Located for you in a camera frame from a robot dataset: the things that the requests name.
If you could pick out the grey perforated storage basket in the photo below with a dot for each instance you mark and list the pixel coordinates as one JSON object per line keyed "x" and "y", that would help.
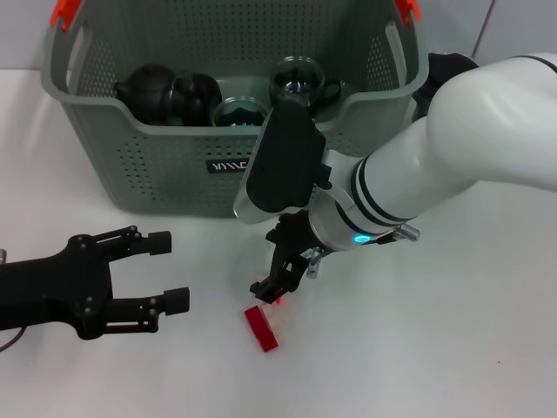
{"x": 174, "y": 183}

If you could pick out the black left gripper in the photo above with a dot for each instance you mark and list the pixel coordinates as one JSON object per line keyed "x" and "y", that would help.
{"x": 52, "y": 287}

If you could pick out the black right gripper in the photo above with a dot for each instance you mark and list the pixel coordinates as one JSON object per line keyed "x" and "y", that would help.
{"x": 291, "y": 239}

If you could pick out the dark red toy brick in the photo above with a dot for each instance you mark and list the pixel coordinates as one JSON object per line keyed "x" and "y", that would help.
{"x": 261, "y": 328}

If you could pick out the black clay teapot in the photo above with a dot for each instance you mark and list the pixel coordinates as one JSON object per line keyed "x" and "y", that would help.
{"x": 148, "y": 93}

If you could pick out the glass teacup with black holder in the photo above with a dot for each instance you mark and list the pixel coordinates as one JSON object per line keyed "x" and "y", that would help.
{"x": 296, "y": 78}
{"x": 198, "y": 98}
{"x": 239, "y": 113}

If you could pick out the small orange toy brick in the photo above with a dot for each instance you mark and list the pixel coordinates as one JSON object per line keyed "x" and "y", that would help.
{"x": 278, "y": 300}

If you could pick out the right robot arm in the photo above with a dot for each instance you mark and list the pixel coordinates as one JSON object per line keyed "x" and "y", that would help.
{"x": 457, "y": 143}

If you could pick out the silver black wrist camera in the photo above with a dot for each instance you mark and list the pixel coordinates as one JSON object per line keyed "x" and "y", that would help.
{"x": 283, "y": 165}

